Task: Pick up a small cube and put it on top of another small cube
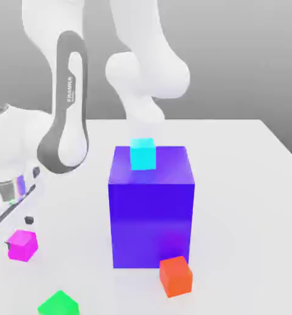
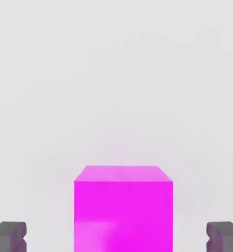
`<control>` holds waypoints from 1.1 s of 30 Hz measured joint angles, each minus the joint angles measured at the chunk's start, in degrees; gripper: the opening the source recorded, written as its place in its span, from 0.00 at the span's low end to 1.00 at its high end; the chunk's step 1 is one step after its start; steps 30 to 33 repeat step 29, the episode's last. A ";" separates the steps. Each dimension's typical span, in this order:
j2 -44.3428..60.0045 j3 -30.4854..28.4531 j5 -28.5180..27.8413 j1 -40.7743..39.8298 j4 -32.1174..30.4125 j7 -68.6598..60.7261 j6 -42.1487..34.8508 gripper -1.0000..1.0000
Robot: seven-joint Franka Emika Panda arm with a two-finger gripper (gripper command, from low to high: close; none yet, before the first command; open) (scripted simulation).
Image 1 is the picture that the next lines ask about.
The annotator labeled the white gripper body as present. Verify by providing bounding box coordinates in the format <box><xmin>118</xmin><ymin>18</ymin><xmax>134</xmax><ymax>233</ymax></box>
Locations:
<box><xmin>0</xmin><ymin>177</ymin><xmax>47</xmax><ymax>238</ymax></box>

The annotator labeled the small magenta cube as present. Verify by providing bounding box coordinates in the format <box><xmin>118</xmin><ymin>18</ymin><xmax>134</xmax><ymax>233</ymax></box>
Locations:
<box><xmin>7</xmin><ymin>229</ymin><xmax>39</xmax><ymax>263</ymax></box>

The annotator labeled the small green cube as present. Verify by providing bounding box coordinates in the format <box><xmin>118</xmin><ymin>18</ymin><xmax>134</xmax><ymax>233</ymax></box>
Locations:
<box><xmin>37</xmin><ymin>290</ymin><xmax>81</xmax><ymax>315</ymax></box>

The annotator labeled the small cyan cube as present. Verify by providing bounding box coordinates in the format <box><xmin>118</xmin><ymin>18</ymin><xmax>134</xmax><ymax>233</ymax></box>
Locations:
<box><xmin>130</xmin><ymin>137</ymin><xmax>157</xmax><ymax>171</ymax></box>

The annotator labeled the small orange cube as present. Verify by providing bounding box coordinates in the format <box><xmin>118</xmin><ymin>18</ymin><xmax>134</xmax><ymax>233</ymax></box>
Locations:
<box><xmin>159</xmin><ymin>255</ymin><xmax>193</xmax><ymax>298</ymax></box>

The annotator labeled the large blue box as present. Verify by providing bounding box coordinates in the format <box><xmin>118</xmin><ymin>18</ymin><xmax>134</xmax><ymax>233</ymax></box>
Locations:
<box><xmin>108</xmin><ymin>145</ymin><xmax>195</xmax><ymax>269</ymax></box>

